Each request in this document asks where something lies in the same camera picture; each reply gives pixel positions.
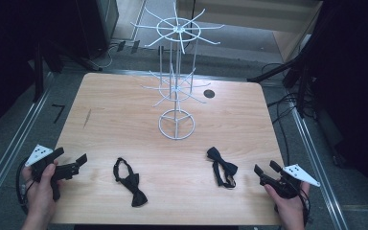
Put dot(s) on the metal floor rail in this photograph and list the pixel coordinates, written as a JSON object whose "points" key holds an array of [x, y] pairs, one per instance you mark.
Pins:
{"points": [[11, 153], [316, 166]]}

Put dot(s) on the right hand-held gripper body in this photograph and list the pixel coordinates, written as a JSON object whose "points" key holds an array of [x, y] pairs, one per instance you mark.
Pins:
{"points": [[289, 188]]}

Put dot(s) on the person's left hand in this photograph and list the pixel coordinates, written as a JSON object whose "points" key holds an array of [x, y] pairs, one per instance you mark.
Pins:
{"points": [[41, 198]]}

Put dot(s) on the wooden platform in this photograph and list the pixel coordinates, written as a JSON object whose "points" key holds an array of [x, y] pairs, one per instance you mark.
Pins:
{"points": [[252, 16]]}

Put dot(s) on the dark round table grommet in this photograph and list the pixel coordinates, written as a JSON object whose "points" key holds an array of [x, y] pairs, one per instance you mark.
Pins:
{"points": [[209, 94]]}

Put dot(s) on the small black foot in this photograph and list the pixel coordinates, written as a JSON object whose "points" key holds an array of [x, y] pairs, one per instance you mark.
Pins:
{"points": [[121, 46], [135, 46]]}

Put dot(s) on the dark cabinet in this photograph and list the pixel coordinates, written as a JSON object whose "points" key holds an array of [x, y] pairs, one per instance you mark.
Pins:
{"points": [[99, 25]]}

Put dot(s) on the black metal stand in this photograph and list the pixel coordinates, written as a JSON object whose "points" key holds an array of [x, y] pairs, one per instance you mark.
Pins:
{"points": [[39, 73], [302, 80]]}

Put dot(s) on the person's right hand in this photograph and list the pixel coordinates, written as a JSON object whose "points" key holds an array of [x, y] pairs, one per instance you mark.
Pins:
{"points": [[289, 209]]}

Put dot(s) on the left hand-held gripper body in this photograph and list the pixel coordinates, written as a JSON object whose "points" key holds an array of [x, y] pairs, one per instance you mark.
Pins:
{"points": [[67, 170]]}

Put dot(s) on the black bow tie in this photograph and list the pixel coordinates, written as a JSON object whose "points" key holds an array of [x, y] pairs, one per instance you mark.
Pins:
{"points": [[132, 183], [223, 164]]}

